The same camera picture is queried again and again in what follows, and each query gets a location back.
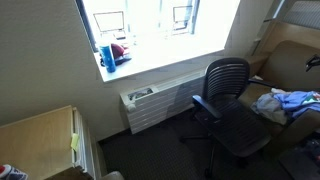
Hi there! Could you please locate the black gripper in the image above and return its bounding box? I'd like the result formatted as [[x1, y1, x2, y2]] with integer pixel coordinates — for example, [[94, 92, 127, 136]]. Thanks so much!
[[305, 53, 320, 73]]

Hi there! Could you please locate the black mesh office chair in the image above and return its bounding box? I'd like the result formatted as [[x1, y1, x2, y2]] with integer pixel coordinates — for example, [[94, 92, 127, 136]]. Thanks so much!
[[179, 57, 273, 179]]

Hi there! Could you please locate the brown cardboard box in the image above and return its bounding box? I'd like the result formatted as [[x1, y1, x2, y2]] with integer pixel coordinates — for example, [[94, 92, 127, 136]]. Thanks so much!
[[238, 40, 320, 158]]

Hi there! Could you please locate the light blue shirt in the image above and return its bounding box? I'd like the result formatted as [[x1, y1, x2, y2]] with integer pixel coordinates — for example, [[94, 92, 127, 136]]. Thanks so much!
[[273, 90, 320, 120]]

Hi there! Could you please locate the white crumpled cloth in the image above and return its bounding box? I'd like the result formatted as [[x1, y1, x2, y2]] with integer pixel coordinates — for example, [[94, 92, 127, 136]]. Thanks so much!
[[270, 87, 285, 95]]

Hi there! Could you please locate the black backpack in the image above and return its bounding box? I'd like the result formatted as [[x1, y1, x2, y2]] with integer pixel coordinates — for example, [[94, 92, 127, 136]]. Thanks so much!
[[278, 131, 320, 180]]

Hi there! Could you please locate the dark small windowsill object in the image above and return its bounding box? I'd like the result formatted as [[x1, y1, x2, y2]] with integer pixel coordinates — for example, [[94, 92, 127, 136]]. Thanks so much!
[[114, 54, 133, 67]]

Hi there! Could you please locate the maroon round object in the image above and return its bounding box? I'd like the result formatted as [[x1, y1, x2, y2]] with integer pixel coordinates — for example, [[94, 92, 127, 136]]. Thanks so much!
[[110, 43, 126, 60]]

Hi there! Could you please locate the blue bottle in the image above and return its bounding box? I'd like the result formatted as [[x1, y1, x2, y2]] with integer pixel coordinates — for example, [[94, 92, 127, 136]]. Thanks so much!
[[99, 41, 117, 74]]

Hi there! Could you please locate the grey rounded object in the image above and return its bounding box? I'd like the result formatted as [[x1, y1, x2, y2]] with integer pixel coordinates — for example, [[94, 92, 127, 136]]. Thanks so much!
[[99, 170, 125, 180]]

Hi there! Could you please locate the yellow sticky note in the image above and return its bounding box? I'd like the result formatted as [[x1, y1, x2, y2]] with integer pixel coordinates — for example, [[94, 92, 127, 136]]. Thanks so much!
[[69, 132, 81, 152]]

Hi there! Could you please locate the light wooden drawer cabinet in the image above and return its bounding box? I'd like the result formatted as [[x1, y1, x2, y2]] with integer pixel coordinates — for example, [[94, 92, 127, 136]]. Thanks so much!
[[0, 105, 102, 180]]

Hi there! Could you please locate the red white glue bottle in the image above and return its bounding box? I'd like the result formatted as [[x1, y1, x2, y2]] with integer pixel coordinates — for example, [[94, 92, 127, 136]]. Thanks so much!
[[0, 163, 30, 180]]

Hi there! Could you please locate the white wall heater unit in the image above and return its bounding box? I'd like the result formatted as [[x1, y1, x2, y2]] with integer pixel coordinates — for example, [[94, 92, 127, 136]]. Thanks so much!
[[119, 70, 209, 135]]

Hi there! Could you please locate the window with dark frame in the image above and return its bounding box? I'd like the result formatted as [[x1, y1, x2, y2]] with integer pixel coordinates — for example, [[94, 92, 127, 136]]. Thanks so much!
[[75, 0, 242, 84]]

